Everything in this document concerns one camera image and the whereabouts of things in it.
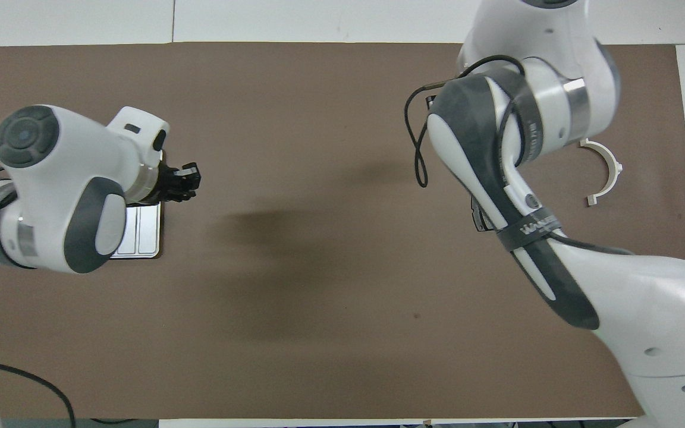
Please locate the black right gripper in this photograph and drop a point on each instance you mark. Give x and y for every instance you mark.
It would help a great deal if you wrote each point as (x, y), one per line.
(431, 102)

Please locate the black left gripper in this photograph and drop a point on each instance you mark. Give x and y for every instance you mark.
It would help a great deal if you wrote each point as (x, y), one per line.
(167, 184)

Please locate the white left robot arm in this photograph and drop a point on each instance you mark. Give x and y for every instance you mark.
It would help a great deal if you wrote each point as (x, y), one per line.
(69, 178)

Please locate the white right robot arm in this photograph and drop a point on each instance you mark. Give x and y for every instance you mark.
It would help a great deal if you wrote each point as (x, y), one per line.
(616, 297)

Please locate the silver metal tray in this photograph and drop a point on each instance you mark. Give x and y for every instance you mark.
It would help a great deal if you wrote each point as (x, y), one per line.
(143, 232)

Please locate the brown table mat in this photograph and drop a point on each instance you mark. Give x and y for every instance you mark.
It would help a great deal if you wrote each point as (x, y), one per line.
(319, 119)

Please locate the rectangular grey brake pad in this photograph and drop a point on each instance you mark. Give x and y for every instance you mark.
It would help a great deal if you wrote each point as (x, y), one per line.
(478, 219)

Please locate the white curved plastic bracket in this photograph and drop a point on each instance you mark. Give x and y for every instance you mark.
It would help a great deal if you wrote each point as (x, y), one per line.
(613, 172)

